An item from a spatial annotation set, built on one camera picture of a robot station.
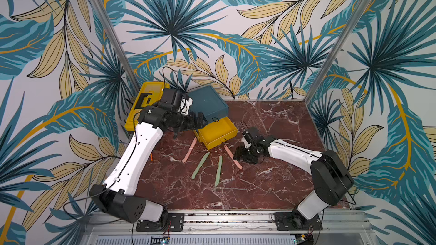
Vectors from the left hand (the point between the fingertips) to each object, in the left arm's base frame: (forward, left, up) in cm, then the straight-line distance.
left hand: (198, 128), depth 71 cm
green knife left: (-5, +1, -28) cm, 28 cm away
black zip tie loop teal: (+11, -7, -10) cm, 17 cm away
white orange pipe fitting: (-1, +27, -28) cm, 39 cm away
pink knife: (+5, +7, -27) cm, 29 cm away
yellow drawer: (+9, -5, -18) cm, 21 cm away
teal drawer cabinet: (+23, -1, -7) cm, 24 cm away
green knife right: (-8, -9, -28) cm, 30 cm away
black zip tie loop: (+6, -12, -17) cm, 22 cm away
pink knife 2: (0, -16, -25) cm, 30 cm away
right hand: (-2, -19, -23) cm, 30 cm away
